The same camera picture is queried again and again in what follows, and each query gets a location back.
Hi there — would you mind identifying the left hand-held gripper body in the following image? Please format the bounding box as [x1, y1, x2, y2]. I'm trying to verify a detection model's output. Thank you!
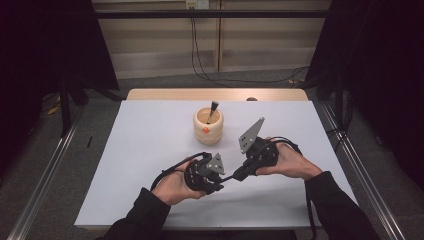
[184, 152, 226, 194]

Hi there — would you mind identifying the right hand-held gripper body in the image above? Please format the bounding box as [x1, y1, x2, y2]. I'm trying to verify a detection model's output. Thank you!
[238, 117, 279, 175]

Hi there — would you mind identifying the cream ribbed brush holder cup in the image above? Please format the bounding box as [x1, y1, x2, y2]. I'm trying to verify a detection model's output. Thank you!
[192, 106, 225, 146]

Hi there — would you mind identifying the black-handled makeup brush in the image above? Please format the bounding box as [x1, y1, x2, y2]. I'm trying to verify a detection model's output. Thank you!
[206, 100, 220, 125]

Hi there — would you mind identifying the person's left hand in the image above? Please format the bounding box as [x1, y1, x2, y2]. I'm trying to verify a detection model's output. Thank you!
[151, 166, 208, 206]

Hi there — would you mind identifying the person's right hand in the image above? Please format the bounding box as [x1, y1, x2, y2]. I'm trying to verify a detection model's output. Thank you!
[255, 139, 323, 182]

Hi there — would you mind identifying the white table sheet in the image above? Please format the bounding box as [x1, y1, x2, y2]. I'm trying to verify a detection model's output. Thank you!
[73, 99, 359, 231]

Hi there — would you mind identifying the black horizontal metal bar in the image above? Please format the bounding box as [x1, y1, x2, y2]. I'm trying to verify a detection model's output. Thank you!
[94, 9, 332, 20]

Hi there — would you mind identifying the black metal stand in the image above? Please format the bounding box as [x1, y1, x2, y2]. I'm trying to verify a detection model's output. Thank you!
[58, 77, 73, 138]

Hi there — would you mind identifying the black curtain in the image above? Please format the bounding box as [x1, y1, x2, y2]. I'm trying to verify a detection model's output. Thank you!
[0, 0, 120, 174]
[304, 0, 424, 193]

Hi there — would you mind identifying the right hand-held gripper cable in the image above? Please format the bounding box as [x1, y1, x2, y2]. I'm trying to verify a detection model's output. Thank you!
[268, 135, 318, 240]

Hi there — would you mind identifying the black hanging wall cable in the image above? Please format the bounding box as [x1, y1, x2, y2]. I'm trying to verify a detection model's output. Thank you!
[193, 18, 310, 85]
[190, 8, 232, 89]

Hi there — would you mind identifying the black floor cable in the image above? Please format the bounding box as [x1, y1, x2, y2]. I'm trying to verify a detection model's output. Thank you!
[328, 93, 353, 153]

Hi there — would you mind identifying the aluminium floor rail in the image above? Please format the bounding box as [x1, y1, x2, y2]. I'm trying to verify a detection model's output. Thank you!
[319, 101, 407, 240]
[6, 111, 85, 240]

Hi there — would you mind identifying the white wall socket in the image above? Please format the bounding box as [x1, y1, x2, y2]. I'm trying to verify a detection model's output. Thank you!
[185, 0, 211, 10]

